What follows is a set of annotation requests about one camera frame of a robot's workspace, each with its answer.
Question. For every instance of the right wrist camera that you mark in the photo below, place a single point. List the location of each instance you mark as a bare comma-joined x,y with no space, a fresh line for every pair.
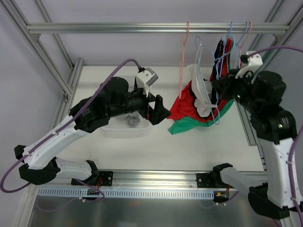
250,61

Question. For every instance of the white plastic basket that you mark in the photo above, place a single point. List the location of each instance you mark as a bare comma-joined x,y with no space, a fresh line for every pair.
117,126

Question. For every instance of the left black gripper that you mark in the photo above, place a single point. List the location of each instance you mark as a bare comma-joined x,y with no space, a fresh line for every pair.
149,107

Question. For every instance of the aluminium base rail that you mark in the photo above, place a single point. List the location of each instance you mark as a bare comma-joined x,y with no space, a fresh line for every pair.
153,179

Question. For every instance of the red tank top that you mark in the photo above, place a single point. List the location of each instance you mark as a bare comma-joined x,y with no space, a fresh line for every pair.
184,108

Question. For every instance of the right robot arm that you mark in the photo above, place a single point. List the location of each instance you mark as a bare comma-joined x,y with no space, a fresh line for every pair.
276,130

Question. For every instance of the aluminium hanging rail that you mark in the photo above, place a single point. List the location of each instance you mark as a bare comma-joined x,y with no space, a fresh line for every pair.
178,28

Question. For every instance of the white tank top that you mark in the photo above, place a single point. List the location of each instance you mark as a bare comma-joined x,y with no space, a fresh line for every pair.
198,90

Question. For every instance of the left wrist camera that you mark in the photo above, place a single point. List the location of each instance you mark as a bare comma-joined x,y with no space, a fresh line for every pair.
145,78

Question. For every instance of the blue hanger right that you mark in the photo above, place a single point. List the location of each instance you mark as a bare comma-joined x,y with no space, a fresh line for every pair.
237,46

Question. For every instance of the grey tank top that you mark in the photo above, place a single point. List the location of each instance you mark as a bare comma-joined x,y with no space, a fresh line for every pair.
133,121

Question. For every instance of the left aluminium frame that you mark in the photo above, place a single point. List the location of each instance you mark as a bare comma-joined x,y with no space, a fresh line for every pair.
38,79

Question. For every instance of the white slotted cable duct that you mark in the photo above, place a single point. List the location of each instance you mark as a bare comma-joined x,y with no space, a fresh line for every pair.
127,193

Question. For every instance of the black tank top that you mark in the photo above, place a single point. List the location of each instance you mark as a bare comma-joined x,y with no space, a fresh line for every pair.
217,53

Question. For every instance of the pink hanger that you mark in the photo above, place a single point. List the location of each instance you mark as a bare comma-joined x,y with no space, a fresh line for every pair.
247,33
183,43

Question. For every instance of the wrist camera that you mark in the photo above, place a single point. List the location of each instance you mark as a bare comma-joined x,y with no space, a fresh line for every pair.
145,78
250,61

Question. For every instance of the blue hanger with black top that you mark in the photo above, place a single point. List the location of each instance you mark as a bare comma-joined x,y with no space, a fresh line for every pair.
223,59

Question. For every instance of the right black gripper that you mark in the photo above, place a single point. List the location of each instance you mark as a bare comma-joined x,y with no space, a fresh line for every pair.
224,87

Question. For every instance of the green tank top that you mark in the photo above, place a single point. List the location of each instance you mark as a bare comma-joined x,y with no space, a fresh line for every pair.
187,124

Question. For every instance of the light blue hanger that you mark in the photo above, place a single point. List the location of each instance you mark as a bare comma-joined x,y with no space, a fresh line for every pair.
214,110

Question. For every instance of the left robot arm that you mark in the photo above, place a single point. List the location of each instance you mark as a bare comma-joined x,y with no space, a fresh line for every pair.
41,164

